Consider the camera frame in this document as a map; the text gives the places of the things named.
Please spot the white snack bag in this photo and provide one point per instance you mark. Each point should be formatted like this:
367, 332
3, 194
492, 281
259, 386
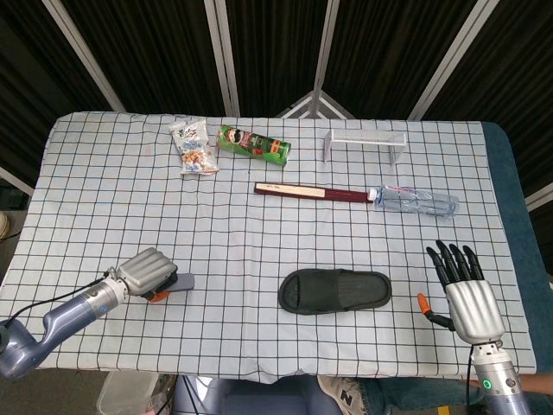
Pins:
194, 151

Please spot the person forearm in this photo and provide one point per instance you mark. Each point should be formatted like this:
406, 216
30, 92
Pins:
538, 382

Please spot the dark red folded fan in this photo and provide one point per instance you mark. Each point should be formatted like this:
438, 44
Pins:
337, 194

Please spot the plain white sneaker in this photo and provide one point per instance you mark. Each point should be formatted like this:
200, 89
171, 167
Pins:
3, 225

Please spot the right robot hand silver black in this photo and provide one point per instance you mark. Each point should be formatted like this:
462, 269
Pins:
473, 307

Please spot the blue padded table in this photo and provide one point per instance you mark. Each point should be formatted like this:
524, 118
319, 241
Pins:
514, 194

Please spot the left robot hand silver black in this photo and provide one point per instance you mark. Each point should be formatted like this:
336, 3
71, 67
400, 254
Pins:
147, 270

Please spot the blue jeans leg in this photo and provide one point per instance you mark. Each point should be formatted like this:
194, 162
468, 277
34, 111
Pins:
410, 395

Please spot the right robot arm blue grey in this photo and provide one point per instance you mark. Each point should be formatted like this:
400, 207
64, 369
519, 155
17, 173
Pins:
497, 389

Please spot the grey scrubbing brush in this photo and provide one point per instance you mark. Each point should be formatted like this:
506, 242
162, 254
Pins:
186, 282

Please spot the white sneaker with letter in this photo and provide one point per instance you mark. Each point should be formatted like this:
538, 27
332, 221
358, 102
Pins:
341, 393

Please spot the clear plastic water bottle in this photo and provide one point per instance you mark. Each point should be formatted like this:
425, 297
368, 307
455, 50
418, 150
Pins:
415, 203

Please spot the black folding screen white frame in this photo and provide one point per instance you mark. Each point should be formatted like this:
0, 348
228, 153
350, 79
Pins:
151, 43

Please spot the left robot arm blue grey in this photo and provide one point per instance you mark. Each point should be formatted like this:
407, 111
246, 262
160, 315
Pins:
65, 317

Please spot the white black checkered tablecloth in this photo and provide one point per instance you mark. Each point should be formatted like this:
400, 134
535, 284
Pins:
259, 238

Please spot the black rubber slipper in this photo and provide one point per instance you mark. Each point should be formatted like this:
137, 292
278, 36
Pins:
337, 289

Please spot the green chips can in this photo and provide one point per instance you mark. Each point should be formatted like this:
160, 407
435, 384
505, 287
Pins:
250, 144

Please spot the clear plastic container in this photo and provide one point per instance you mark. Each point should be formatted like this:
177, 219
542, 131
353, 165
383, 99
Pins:
125, 393

